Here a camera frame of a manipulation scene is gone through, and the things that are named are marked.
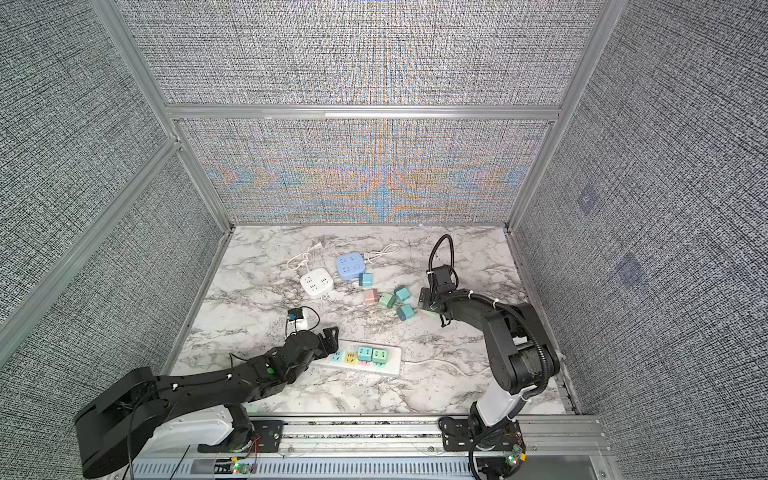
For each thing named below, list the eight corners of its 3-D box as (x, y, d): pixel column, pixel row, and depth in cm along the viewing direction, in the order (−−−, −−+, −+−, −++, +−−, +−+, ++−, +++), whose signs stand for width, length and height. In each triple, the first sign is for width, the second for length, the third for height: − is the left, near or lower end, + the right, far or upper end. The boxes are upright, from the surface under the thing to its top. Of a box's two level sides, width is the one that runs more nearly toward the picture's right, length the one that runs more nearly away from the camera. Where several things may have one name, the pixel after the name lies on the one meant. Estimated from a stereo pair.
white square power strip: (299, 294, 101) (298, 290, 99) (304, 272, 107) (302, 268, 105) (332, 294, 101) (331, 290, 99) (334, 272, 107) (333, 268, 105)
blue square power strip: (335, 280, 105) (334, 276, 103) (338, 257, 112) (337, 252, 110) (364, 280, 105) (364, 276, 103) (366, 257, 112) (365, 252, 110)
